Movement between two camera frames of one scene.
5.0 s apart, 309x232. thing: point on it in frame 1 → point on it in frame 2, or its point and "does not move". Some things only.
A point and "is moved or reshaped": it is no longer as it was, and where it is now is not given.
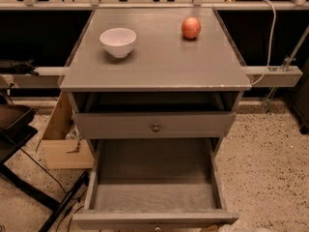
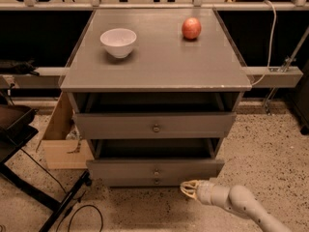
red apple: [190, 27] does not move
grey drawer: [154, 185] is moved or reshaped
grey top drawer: [154, 125] does not move
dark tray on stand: [15, 120] does not move
